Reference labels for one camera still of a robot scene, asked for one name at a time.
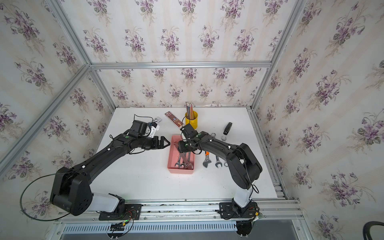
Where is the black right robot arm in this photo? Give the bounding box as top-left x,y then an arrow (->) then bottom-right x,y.
178,127 -> 263,210

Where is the aluminium mounting rail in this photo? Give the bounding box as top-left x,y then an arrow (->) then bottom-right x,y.
53,198 -> 304,224

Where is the brown pencil box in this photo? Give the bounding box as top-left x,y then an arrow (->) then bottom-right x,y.
165,111 -> 183,129

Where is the pink plastic storage box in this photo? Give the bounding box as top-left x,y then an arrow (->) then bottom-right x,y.
167,135 -> 195,175

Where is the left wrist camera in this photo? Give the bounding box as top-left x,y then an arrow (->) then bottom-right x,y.
129,120 -> 160,138

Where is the small silver combination wrench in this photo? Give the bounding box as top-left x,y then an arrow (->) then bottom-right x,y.
181,153 -> 188,169

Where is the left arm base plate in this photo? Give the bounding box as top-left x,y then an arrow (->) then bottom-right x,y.
98,204 -> 143,221

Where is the silver combination wrench in box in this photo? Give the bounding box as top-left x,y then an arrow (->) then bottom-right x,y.
174,154 -> 182,169

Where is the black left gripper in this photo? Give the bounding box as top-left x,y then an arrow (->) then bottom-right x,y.
136,135 -> 171,151

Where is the orange handled adjustable wrench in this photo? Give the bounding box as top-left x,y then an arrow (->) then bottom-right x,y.
203,152 -> 212,168

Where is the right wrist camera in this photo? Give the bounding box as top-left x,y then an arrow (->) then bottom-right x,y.
181,124 -> 199,140

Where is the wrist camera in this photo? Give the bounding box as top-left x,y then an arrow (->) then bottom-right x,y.
129,120 -> 160,138
181,124 -> 199,140

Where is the long silver combination wrench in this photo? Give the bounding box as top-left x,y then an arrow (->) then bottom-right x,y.
212,133 -> 223,169

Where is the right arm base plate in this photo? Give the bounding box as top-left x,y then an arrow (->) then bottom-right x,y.
218,201 -> 260,220

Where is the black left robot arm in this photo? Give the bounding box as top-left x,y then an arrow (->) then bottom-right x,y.
49,132 -> 171,219

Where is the silver open end wrench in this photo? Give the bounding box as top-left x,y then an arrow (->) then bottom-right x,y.
186,152 -> 194,170

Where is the yellow pencil cup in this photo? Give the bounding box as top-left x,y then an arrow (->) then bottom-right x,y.
184,111 -> 198,130

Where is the bundle of coloured pencils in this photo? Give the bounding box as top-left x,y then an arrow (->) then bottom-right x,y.
186,103 -> 195,120

